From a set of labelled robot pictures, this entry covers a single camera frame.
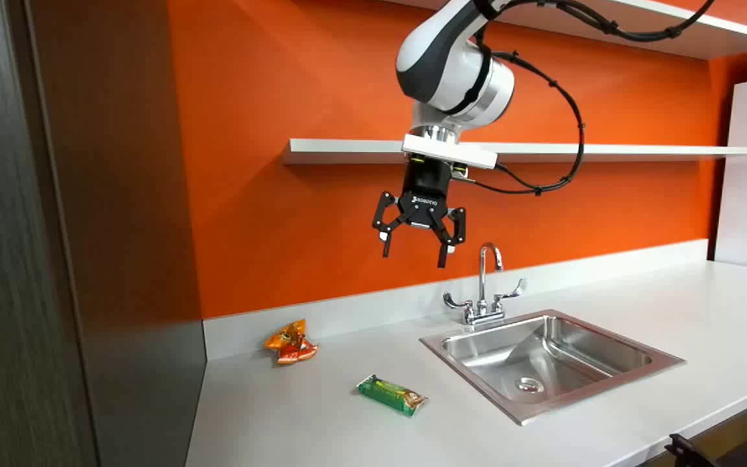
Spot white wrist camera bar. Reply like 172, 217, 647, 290
403, 135, 498, 168

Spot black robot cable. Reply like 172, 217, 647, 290
468, 0, 719, 198

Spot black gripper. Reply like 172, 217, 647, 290
372, 156, 468, 264

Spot orange snack packet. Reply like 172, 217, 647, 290
265, 318, 316, 366

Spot green granola bar pack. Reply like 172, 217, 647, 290
356, 373, 428, 417

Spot white wall shelf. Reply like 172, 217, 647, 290
389, 0, 747, 63
284, 137, 747, 164

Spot chrome faucet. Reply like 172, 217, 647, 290
444, 242, 527, 327

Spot grey tall cabinet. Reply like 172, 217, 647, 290
0, 0, 206, 467

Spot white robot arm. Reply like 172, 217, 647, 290
373, 0, 516, 264

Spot stainless steel sink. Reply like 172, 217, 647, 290
424, 309, 679, 425

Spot white lower wall shelf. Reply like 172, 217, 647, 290
284, 137, 747, 164

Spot white upper wall shelf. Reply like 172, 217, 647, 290
389, 0, 747, 63

